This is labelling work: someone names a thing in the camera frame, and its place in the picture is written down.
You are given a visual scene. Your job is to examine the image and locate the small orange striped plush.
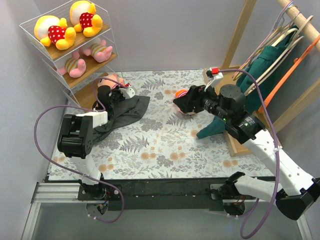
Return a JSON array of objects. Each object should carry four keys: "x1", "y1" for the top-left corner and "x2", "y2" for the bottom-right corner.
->
[{"x1": 174, "y1": 89, "x2": 198, "y2": 116}]

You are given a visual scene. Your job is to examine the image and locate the peach doll plush striped shirt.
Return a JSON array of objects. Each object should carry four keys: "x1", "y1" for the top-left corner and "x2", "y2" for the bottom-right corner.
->
[{"x1": 97, "y1": 73, "x2": 125, "y2": 89}]

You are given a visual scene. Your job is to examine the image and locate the pink frog plush striped shirt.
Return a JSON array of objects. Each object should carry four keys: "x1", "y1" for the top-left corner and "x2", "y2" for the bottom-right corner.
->
[{"x1": 80, "y1": 38, "x2": 113, "y2": 63}]

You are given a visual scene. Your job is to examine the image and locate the pink pig plush striped hat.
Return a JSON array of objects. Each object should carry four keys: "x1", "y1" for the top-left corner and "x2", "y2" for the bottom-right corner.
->
[{"x1": 56, "y1": 50, "x2": 87, "y2": 78}]

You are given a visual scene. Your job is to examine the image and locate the yellow bear plush polka shirt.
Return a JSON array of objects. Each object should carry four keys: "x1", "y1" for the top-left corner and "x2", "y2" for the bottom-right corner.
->
[{"x1": 69, "y1": 0, "x2": 103, "y2": 38}]

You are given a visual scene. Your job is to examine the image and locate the orange bear plush polka shirt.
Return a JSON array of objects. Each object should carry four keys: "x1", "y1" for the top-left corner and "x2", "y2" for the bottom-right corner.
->
[{"x1": 34, "y1": 15, "x2": 76, "y2": 50}]

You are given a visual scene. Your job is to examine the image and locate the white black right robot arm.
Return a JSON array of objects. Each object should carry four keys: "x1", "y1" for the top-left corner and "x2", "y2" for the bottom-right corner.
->
[{"x1": 173, "y1": 84, "x2": 320, "y2": 220}]

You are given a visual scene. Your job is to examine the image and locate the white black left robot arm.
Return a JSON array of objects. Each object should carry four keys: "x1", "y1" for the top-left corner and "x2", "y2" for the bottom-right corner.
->
[{"x1": 57, "y1": 86, "x2": 125, "y2": 200}]

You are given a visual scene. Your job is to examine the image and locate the dark grey cloth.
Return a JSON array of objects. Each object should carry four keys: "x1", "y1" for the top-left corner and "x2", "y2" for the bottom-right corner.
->
[{"x1": 93, "y1": 95, "x2": 150, "y2": 144}]

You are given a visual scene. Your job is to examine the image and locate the wooden clothes rack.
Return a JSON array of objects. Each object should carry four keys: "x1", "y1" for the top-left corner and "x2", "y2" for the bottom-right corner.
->
[{"x1": 202, "y1": 0, "x2": 320, "y2": 158}]

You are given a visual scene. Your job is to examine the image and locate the floral table mat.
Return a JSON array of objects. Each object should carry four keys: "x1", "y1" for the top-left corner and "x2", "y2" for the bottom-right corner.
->
[{"x1": 49, "y1": 68, "x2": 276, "y2": 180}]

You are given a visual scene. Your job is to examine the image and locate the dark green garment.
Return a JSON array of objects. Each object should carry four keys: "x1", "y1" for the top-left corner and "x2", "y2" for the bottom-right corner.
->
[{"x1": 196, "y1": 24, "x2": 305, "y2": 140}]

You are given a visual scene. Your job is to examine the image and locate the beige wooden hanger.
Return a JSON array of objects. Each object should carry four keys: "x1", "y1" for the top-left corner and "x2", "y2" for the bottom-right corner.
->
[{"x1": 256, "y1": 15, "x2": 314, "y2": 85}]

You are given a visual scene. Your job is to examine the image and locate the orange plastic hanger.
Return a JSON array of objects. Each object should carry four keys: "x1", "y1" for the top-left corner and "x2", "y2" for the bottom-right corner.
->
[{"x1": 264, "y1": 35, "x2": 320, "y2": 107}]

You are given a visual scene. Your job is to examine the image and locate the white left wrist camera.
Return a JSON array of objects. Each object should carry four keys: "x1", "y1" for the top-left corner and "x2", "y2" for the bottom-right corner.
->
[{"x1": 119, "y1": 83, "x2": 136, "y2": 99}]

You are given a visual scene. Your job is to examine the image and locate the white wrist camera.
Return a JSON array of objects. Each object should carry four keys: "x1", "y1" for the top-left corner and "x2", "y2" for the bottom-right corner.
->
[
  {"x1": 202, "y1": 67, "x2": 224, "y2": 92},
  {"x1": 119, "y1": 83, "x2": 136, "y2": 99}
]

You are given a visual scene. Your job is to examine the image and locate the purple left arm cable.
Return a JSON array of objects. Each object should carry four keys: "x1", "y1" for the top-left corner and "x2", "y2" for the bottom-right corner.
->
[{"x1": 33, "y1": 76, "x2": 131, "y2": 223}]

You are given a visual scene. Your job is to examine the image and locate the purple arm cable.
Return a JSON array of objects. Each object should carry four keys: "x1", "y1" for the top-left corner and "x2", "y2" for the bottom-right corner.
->
[
  {"x1": 33, "y1": 76, "x2": 131, "y2": 223},
  {"x1": 219, "y1": 69, "x2": 281, "y2": 240}
]

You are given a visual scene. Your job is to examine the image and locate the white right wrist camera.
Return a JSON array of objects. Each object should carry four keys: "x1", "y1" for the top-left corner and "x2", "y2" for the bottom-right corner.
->
[{"x1": 202, "y1": 67, "x2": 224, "y2": 92}]

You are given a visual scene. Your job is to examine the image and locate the pink wire hanger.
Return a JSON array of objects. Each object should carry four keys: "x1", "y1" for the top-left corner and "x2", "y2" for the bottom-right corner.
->
[{"x1": 240, "y1": 0, "x2": 298, "y2": 70}]

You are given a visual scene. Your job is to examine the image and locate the white wire wooden shelf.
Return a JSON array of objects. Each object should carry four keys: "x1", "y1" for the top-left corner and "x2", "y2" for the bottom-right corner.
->
[{"x1": 19, "y1": 5, "x2": 122, "y2": 106}]

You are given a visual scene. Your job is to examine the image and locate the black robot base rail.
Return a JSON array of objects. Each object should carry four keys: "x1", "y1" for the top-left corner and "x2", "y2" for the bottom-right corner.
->
[{"x1": 32, "y1": 178, "x2": 301, "y2": 213}]

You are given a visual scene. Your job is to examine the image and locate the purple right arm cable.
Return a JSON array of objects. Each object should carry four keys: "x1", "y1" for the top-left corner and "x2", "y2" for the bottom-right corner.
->
[{"x1": 219, "y1": 69, "x2": 281, "y2": 240}]

